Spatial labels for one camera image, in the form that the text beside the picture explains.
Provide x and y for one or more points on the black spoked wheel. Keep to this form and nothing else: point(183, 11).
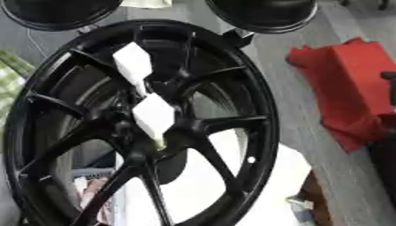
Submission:
point(216, 123)

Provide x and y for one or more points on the white pin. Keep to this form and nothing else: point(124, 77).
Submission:
point(133, 63)
point(153, 115)

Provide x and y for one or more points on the black wheel stand clamp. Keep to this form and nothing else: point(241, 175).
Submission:
point(237, 37)

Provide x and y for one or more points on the black round wheel rim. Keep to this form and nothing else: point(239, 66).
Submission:
point(263, 13)
point(56, 13)

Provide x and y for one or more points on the red cloth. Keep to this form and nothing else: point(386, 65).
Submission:
point(350, 88)

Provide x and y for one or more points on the green white checked cloth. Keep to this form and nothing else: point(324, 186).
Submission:
point(9, 82)

